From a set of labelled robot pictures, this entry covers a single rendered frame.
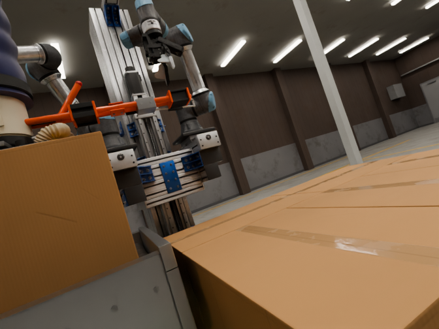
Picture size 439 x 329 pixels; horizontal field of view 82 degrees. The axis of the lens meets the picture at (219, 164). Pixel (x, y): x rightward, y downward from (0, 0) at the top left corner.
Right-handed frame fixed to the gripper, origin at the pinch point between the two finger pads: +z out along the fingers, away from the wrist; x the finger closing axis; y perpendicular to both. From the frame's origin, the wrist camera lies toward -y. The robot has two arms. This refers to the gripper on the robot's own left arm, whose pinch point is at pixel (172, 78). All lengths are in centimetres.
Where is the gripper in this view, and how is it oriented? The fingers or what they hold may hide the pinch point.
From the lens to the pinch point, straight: 112.9
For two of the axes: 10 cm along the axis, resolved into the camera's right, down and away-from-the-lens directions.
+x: 3.4, -1.6, -9.3
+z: 3.1, 9.5, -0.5
